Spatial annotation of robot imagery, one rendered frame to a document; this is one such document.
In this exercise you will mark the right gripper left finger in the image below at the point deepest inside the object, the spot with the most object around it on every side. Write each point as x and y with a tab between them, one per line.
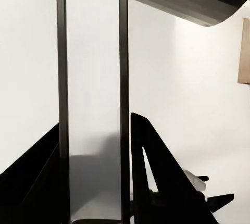
30	187

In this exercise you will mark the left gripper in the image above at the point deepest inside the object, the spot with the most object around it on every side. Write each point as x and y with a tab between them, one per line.
215	203

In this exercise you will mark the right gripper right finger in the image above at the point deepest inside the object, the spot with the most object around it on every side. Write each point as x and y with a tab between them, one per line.
181	202

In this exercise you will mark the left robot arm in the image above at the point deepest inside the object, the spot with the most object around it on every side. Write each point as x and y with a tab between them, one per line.
214	203

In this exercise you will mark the hardback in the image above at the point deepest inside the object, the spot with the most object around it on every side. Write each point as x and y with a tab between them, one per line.
93	95

